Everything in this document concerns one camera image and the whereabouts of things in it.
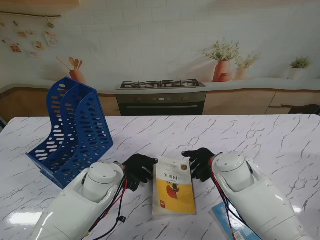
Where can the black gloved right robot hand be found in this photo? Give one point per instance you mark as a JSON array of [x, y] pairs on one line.
[[201, 162]]

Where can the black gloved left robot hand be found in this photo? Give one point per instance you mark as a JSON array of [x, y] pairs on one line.
[[140, 166]]

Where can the yellow and white book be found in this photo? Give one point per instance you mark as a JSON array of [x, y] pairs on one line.
[[173, 190]]

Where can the light blue book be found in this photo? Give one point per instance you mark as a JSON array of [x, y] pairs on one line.
[[220, 217]]

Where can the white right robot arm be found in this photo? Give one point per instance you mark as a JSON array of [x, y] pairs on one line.
[[257, 200]]

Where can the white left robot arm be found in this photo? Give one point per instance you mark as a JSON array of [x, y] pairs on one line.
[[75, 207]]

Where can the dark built-in oven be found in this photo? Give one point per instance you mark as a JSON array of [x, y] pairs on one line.
[[160, 103]]

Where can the blue perforated plastic file rack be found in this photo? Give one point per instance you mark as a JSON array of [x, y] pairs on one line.
[[87, 120]]

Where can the gas stove hob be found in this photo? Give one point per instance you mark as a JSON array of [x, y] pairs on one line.
[[160, 85]]

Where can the plant in terracotta vase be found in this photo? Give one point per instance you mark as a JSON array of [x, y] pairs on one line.
[[222, 70]]

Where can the plant in pale pink vase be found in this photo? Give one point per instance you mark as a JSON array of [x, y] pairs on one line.
[[241, 72]]

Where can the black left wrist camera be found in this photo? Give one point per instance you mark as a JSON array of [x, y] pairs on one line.
[[134, 185]]

